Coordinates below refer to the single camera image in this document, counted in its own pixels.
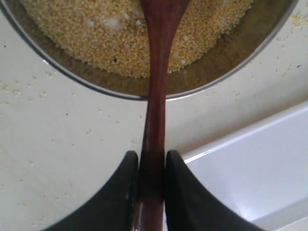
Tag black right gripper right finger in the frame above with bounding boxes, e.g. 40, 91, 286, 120
164, 150, 261, 231

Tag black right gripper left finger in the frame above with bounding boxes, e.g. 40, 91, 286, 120
45, 151, 139, 231

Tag dark red wooden spoon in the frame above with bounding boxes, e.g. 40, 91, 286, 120
134, 0, 190, 231

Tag white rectangular plastic tray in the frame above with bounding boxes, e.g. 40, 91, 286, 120
182, 102, 308, 231

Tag steel bowl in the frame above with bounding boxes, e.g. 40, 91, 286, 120
0, 0, 297, 101

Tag yellow millet grains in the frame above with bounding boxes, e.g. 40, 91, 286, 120
22, 0, 253, 78

